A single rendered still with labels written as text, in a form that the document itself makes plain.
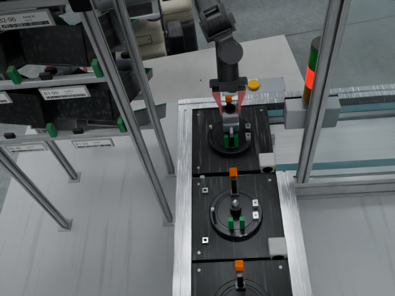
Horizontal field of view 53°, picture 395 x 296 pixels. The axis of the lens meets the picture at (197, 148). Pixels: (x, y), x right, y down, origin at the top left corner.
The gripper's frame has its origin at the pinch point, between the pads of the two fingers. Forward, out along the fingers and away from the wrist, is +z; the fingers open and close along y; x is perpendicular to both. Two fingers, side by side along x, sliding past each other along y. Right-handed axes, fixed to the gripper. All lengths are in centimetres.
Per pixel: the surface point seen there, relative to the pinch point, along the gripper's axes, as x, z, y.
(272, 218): -14.5, 25.6, 9.3
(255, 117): 13.3, 5.4, 8.0
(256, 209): -14.2, 23.2, 5.3
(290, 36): 192, -5, 47
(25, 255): -10, 37, -63
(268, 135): 7.1, 9.9, 11.0
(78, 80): -39, -18, -26
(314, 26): 199, -10, 65
